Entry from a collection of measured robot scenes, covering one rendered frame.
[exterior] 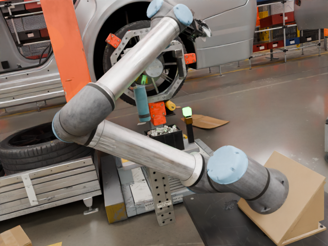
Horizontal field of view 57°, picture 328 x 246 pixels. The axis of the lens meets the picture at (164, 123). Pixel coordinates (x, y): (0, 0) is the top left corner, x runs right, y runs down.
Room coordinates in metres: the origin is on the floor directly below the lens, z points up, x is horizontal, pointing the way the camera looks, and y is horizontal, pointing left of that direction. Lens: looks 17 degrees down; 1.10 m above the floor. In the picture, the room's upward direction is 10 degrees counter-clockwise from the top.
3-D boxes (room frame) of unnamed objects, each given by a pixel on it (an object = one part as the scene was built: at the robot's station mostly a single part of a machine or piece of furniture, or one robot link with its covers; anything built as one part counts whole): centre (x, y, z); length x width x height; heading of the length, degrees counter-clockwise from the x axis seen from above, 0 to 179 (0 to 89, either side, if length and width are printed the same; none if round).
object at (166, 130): (1.58, 0.02, 0.51); 0.20 x 0.14 x 0.13; 100
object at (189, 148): (1.57, 0.06, 0.44); 0.43 x 0.17 x 0.03; 101
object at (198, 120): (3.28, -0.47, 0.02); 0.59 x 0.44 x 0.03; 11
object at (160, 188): (1.57, 0.09, 0.21); 0.10 x 0.10 x 0.42; 11
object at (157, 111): (2.30, 0.05, 0.48); 0.16 x 0.12 x 0.17; 11
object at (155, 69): (2.19, 0.02, 0.85); 0.21 x 0.14 x 0.14; 11
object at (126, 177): (2.11, 0.32, 0.26); 0.42 x 0.18 x 0.35; 11
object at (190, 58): (2.33, -0.27, 0.85); 0.09 x 0.08 x 0.07; 101
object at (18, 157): (2.16, 0.90, 0.39); 0.66 x 0.66 x 0.24
